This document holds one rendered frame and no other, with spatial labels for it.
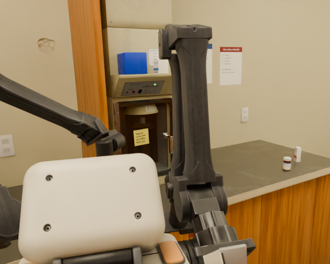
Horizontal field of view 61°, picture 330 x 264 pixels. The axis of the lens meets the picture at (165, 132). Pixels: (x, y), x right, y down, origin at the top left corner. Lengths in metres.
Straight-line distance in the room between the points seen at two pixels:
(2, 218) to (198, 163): 0.38
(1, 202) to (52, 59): 1.16
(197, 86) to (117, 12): 0.80
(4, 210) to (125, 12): 0.98
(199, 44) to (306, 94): 2.32
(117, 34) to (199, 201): 0.90
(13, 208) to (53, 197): 0.19
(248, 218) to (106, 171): 1.18
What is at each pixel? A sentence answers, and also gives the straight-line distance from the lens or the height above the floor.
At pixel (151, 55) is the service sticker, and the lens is 1.36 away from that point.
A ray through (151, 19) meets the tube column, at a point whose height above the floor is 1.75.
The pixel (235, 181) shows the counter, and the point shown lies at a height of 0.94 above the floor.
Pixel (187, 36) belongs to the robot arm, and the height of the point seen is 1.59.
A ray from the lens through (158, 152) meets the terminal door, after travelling 1.41.
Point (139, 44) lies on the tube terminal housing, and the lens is 1.34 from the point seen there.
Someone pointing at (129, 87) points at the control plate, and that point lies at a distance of 1.23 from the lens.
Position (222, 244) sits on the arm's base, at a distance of 0.55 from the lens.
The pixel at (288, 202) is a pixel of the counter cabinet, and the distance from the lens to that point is 1.75.
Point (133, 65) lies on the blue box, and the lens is 1.20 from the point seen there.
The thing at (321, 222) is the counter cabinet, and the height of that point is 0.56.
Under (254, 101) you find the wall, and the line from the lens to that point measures 2.38.
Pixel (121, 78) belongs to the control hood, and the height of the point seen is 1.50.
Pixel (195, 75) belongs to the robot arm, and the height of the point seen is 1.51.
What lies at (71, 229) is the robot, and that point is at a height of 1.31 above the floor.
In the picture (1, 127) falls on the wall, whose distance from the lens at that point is 1.68.
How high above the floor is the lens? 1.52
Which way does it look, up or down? 12 degrees down
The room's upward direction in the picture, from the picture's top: 2 degrees counter-clockwise
